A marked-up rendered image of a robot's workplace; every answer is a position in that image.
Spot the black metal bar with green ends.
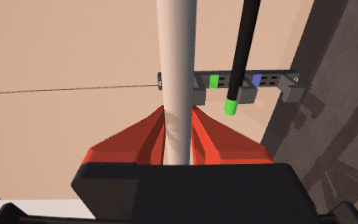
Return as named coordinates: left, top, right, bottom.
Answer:
left=224, top=0, right=261, bottom=116

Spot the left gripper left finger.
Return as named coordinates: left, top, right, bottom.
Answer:
left=81, top=105, right=166, bottom=165

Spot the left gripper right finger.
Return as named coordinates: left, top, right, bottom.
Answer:
left=191, top=105, right=275, bottom=165

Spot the grey metal bar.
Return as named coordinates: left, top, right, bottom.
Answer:
left=156, top=0, right=197, bottom=165

